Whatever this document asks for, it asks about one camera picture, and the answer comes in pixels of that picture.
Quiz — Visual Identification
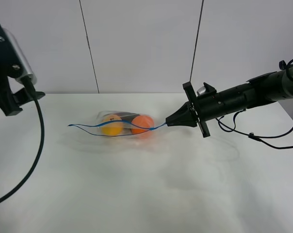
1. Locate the orange round fruit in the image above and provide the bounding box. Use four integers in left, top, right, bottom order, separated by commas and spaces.
131, 115, 155, 134

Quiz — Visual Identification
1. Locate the black left camera cable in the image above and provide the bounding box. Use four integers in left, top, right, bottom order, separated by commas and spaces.
0, 77, 45, 208

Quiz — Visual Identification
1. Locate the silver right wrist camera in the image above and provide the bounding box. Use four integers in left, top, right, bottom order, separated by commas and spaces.
197, 83, 217, 99

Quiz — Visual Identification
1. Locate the yellow round fruit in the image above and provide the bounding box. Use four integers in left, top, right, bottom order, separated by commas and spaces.
101, 114, 124, 136

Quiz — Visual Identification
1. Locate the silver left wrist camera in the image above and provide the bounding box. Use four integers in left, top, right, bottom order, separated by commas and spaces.
3, 28, 37, 85

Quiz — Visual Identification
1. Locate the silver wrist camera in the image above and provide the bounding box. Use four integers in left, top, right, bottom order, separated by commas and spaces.
3, 28, 37, 85
197, 83, 217, 99

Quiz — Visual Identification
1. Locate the dark brown object in bag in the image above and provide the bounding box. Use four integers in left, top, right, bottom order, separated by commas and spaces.
114, 112, 139, 122

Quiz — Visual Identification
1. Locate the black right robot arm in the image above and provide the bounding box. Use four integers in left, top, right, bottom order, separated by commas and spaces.
165, 66, 293, 137

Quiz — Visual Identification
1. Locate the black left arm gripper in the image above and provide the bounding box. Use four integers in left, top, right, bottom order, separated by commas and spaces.
0, 25, 45, 116

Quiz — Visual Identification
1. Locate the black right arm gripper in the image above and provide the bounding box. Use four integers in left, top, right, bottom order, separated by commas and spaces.
165, 82, 233, 138

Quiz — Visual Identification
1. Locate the clear zip bag blue seal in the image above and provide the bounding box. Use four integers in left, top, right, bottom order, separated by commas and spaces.
69, 111, 167, 139

